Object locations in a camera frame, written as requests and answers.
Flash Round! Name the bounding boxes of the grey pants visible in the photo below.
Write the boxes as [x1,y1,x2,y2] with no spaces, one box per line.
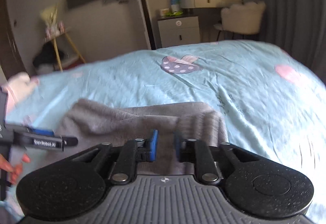
[15,97,229,176]

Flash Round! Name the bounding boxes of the left hand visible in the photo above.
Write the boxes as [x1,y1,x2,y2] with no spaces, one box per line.
[0,153,30,184]

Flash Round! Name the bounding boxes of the pink pillow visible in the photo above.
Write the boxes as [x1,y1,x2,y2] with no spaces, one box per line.
[1,72,40,114]

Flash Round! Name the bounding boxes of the dark wooden door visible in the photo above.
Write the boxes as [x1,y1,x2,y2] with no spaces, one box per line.
[0,0,25,79]

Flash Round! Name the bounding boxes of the black bag on floor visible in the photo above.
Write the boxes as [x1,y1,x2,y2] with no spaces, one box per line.
[33,42,57,69]

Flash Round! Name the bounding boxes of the light blue bed sheet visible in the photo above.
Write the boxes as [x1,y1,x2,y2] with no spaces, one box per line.
[7,40,325,223]

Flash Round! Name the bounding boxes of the round side table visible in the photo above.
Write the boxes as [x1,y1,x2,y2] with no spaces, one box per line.
[44,27,86,72]

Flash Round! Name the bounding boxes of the flower bouquet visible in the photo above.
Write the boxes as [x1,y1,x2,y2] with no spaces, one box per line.
[39,4,65,40]

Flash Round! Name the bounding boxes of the white nightstand cabinet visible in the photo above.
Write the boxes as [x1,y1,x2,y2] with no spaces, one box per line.
[157,16,200,48]

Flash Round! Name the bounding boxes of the blue tissue pack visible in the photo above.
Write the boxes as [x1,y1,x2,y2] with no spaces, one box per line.
[170,0,180,13]

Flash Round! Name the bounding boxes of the white folding board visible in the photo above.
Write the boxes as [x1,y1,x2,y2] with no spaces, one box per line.
[137,0,156,50]

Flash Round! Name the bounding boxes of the grey curtain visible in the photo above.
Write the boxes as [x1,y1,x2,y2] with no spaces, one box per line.
[260,0,325,80]

